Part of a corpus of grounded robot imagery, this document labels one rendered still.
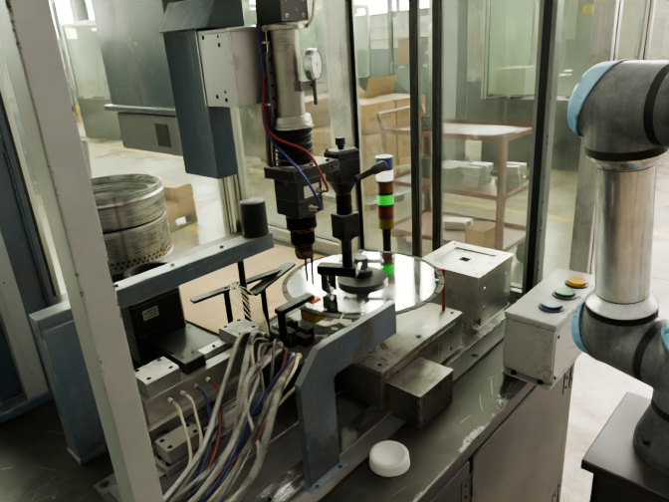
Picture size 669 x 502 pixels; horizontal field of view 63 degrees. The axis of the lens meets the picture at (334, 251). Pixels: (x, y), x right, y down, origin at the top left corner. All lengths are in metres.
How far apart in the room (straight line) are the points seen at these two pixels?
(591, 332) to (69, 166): 0.88
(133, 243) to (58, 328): 0.56
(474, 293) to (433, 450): 0.45
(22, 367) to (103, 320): 0.77
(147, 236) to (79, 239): 1.02
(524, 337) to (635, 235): 0.34
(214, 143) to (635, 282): 0.76
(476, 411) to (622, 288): 0.36
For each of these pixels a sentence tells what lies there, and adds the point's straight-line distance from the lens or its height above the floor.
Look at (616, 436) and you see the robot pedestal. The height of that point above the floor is 0.75.
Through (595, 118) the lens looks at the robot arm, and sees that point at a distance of 0.92.
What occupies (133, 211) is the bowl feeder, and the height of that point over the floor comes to 1.06.
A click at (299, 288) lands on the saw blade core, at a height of 0.95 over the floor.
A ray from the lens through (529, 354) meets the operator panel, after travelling 1.22.
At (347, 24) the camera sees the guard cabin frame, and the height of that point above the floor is 1.48.
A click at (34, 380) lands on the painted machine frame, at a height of 0.81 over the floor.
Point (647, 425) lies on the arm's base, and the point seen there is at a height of 0.80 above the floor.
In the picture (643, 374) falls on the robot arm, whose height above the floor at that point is 0.89.
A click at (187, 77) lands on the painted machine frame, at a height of 1.40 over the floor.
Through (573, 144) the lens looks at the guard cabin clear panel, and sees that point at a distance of 1.40.
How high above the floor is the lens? 1.44
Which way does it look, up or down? 21 degrees down
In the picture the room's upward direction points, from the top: 4 degrees counter-clockwise
